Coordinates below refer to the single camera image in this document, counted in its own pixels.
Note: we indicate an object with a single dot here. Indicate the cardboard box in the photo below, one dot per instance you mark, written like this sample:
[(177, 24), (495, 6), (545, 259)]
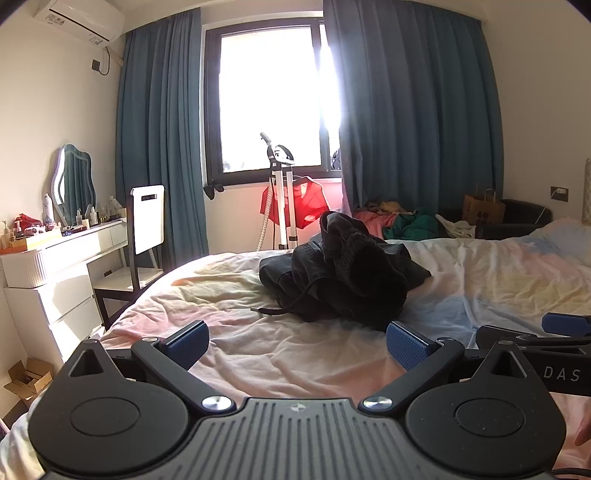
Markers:
[(30, 381)]

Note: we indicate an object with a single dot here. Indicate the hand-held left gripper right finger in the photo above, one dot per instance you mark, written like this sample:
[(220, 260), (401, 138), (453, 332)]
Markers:
[(408, 350)]

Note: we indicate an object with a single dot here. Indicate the white air conditioner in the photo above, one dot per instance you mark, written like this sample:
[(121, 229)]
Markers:
[(81, 18)]

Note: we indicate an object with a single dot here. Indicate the dark framed window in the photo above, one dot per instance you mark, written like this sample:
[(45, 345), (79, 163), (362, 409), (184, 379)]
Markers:
[(272, 101)]

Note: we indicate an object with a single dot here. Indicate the wall socket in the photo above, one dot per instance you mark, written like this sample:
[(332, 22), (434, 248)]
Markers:
[(559, 193)]

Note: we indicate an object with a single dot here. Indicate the tan garment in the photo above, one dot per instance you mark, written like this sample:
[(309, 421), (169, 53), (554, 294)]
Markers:
[(390, 206)]

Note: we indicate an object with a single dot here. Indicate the wavy framed mirror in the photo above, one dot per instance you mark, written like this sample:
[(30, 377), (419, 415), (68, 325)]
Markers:
[(74, 182)]

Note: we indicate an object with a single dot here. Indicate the blue curtain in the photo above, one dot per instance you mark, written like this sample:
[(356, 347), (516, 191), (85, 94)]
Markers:
[(157, 138), (415, 115)]

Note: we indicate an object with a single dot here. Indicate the pink garment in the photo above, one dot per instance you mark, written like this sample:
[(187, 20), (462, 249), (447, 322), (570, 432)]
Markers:
[(369, 224)]

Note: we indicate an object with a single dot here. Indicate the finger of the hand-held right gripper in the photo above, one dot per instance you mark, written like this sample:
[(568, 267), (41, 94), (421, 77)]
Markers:
[(512, 336), (565, 323)]

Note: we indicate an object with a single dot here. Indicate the green garment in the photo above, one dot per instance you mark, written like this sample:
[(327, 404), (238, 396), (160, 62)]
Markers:
[(415, 224)]

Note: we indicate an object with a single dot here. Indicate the dark wall outlet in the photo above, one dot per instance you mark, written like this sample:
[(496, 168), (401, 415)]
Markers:
[(96, 64)]

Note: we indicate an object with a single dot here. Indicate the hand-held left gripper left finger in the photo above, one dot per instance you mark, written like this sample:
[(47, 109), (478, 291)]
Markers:
[(187, 345)]

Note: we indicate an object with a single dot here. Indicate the white dressing table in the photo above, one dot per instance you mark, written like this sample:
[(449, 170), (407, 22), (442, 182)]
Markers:
[(60, 272)]

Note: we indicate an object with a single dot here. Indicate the white spray can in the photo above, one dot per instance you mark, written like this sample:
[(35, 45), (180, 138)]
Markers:
[(47, 210)]

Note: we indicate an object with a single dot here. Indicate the red garment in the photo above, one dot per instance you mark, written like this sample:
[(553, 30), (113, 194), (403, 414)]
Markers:
[(311, 203)]

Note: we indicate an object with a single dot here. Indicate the pastel tie-dye blanket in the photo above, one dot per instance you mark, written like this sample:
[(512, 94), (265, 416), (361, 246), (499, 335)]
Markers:
[(485, 277)]

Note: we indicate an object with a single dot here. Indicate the black knit garment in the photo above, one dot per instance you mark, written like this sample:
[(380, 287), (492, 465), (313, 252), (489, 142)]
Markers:
[(364, 277)]

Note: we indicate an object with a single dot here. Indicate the person's right hand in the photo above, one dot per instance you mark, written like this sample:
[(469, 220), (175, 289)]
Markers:
[(584, 429)]

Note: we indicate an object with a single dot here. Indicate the garment steamer stand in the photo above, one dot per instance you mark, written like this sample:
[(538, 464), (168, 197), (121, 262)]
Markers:
[(281, 184)]

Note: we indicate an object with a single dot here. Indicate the black armchair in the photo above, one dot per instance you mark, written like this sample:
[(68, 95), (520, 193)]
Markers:
[(521, 219)]

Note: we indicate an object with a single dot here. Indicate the white backed chair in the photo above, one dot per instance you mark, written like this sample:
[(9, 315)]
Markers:
[(147, 217)]

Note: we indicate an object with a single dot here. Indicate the brown paper bag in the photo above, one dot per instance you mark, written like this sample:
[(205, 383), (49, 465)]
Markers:
[(484, 210)]

